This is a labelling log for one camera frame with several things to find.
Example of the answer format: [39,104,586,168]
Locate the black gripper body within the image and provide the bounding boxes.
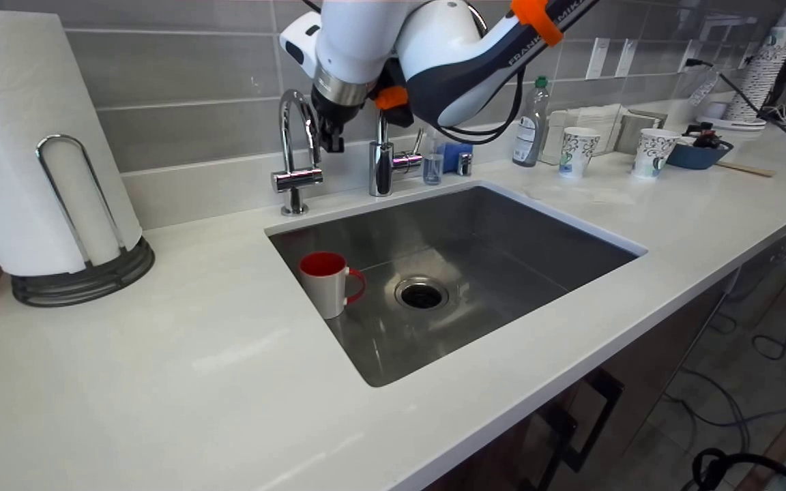
[308,73,375,132]

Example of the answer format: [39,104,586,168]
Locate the small chrome gooseneck faucet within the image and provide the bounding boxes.
[271,87,327,218]

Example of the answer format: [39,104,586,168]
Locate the clear drinking glass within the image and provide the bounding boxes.
[417,128,448,189]

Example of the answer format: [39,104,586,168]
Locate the blue sponge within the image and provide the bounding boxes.
[439,138,477,181]

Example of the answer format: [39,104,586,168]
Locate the red and white mug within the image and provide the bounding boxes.
[294,248,369,321]

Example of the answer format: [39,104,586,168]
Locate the clear soap bottle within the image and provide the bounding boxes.
[507,73,555,168]

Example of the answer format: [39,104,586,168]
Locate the stainless steel sink basin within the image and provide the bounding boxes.
[265,181,650,391]

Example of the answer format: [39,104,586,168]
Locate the patterned paper cup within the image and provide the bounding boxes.
[630,125,683,183]
[556,125,602,181]

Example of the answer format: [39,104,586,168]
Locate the black metal towel holder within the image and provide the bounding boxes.
[9,132,159,312]

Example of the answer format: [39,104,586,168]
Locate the white paper towel roll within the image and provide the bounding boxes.
[0,5,147,279]

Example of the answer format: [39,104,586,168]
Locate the blue bowl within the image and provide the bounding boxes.
[667,134,738,174]

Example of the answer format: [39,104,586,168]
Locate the wooden stick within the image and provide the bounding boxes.
[717,158,776,181]

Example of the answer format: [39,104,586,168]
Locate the orange cable clip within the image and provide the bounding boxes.
[370,85,411,115]
[507,0,564,50]

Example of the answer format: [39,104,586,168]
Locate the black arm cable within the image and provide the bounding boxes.
[433,62,530,149]

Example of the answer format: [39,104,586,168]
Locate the white wall outlet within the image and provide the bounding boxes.
[615,36,641,83]
[585,36,615,83]

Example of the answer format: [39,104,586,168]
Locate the black cabinet door handle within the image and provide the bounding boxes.
[560,365,624,475]
[515,406,578,491]

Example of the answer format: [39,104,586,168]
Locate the black counter cable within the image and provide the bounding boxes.
[717,68,786,164]

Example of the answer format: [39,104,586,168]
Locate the black coiled floor cable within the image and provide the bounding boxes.
[690,443,786,491]

